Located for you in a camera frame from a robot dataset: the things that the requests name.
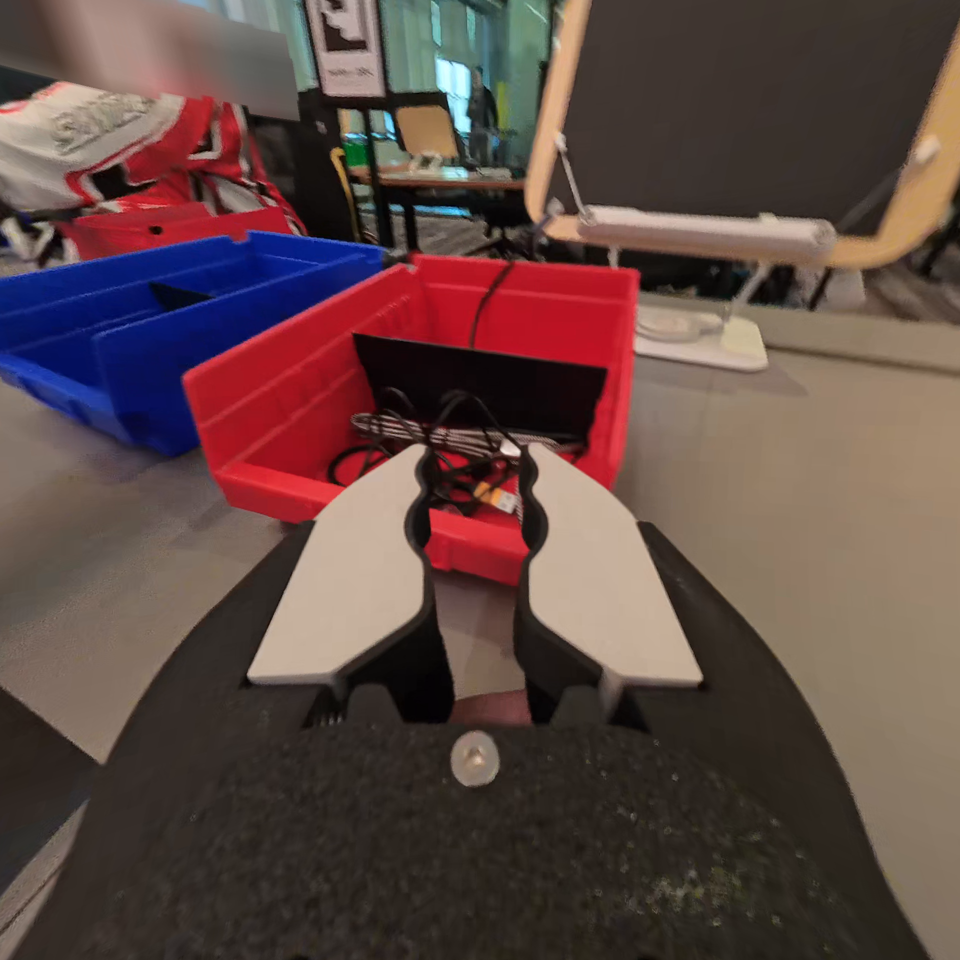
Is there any black bin divider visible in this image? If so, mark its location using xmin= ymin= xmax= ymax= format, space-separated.
xmin=352 ymin=332 xmax=610 ymax=445

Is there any blue plastic bin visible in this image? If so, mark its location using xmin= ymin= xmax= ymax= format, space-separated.
xmin=0 ymin=231 xmax=391 ymax=457

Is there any white light bar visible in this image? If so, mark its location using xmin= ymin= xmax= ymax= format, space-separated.
xmin=576 ymin=204 xmax=839 ymax=265

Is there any wood-framed black panel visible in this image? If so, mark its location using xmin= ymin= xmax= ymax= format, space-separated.
xmin=523 ymin=0 xmax=960 ymax=271

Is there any black sign easel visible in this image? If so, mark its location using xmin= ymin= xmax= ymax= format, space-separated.
xmin=296 ymin=93 xmax=399 ymax=249

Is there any silver braided cable bundle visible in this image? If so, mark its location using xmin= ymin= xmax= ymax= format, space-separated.
xmin=351 ymin=411 xmax=451 ymax=453

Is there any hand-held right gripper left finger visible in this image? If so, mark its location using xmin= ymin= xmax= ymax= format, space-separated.
xmin=246 ymin=442 xmax=456 ymax=725

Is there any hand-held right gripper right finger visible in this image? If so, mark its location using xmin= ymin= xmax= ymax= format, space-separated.
xmin=514 ymin=444 xmax=705 ymax=726

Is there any black cable silver plug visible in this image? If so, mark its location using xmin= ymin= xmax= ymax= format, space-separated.
xmin=468 ymin=258 xmax=517 ymax=351

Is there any red plastic bin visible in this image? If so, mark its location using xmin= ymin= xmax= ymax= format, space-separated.
xmin=71 ymin=204 xmax=295 ymax=261
xmin=183 ymin=253 xmax=641 ymax=588

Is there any tag pattern sign board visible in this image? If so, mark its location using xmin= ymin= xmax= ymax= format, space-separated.
xmin=303 ymin=0 xmax=389 ymax=99

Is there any white panel stand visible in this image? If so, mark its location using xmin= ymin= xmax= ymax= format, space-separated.
xmin=632 ymin=262 xmax=771 ymax=374

